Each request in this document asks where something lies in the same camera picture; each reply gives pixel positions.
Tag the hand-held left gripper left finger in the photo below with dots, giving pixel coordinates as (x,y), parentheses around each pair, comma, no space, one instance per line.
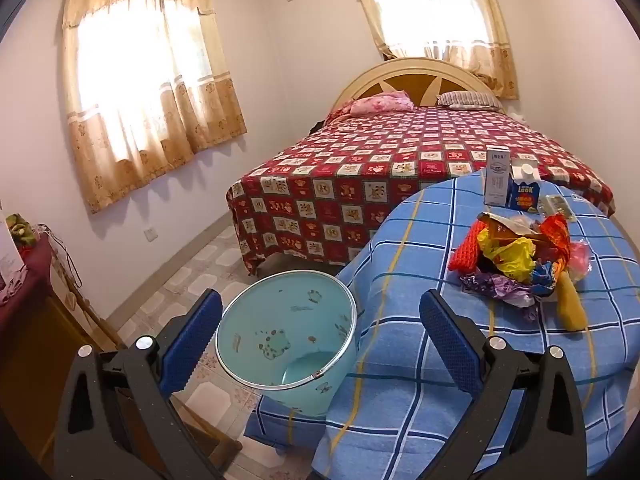
(192,345)

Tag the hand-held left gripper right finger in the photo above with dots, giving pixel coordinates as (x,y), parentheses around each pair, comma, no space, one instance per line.
(450,340)

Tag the purple wrapper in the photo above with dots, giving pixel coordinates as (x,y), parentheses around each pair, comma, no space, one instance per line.
(495,287)

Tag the light blue trash bin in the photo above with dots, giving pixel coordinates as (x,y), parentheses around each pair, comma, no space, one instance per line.
(280,320)

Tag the yellow plastic wrapper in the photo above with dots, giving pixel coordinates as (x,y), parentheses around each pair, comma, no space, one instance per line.
(515,260)

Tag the blue wrapper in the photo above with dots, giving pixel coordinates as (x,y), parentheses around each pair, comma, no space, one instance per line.
(542,277)

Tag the white snack wrapper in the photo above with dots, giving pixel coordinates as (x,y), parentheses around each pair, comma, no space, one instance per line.
(500,222)

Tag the clear plastic bag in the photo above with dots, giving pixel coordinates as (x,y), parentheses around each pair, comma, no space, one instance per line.
(580,257)

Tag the blue plaid tablecloth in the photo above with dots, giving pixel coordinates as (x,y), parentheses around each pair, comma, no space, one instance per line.
(410,270)

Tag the red orange foil wrapper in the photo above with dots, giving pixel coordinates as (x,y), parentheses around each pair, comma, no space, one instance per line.
(557,235)

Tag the wooden cabinet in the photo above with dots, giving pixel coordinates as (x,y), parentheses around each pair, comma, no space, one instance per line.
(30,340)

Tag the blue short carton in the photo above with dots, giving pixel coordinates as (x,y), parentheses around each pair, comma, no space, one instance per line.
(525,195)

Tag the white tall carton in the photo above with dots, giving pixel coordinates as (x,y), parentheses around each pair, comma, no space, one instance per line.
(496,180)

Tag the small greenish packet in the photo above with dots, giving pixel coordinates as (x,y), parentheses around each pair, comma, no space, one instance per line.
(555,205)

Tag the dark red cloth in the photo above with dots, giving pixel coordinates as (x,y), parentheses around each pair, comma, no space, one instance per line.
(30,270)

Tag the bed with red quilt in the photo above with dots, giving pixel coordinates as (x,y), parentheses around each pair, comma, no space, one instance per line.
(375,160)

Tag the wide beige patterned curtain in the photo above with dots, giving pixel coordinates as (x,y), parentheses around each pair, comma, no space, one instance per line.
(100,160)

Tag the white box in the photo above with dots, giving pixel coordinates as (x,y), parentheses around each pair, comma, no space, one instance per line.
(7,250)

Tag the green stuffed toy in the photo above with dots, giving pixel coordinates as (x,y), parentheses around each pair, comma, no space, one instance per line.
(17,227)

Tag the striped pillow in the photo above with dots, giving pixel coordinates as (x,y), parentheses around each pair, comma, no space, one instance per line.
(470,100)

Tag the pink pillow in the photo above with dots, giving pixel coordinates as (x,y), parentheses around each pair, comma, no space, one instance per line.
(380,103)

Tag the cream wooden headboard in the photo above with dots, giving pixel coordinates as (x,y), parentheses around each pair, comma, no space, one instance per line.
(400,80)

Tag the white wall socket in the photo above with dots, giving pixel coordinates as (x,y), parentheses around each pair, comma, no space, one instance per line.
(150,235)

